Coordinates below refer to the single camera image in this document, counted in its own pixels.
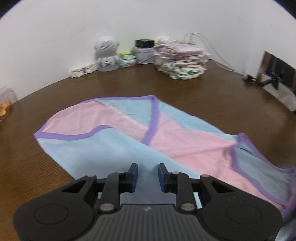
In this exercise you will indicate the folded floral clothes stack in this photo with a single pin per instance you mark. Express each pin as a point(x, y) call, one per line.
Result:
point(178, 59)

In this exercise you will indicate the green tissue packs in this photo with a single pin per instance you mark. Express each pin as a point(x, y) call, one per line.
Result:
point(127, 59)

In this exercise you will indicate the white astronaut robot figure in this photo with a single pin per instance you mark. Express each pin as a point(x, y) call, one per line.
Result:
point(106, 55)

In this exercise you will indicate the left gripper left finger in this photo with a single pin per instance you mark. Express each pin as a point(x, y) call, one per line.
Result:
point(69, 212)

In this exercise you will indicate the clear box orange snacks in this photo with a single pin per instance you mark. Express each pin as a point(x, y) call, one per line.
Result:
point(8, 98)

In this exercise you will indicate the wooden chair with bag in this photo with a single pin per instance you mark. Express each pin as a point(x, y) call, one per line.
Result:
point(278, 78)

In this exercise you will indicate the white power strip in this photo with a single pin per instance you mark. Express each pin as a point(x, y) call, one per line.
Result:
point(79, 72)

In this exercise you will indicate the pink blue purple garment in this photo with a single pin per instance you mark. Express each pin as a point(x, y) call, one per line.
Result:
point(107, 134)

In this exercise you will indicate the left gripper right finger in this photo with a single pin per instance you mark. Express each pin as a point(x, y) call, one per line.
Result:
point(223, 211)

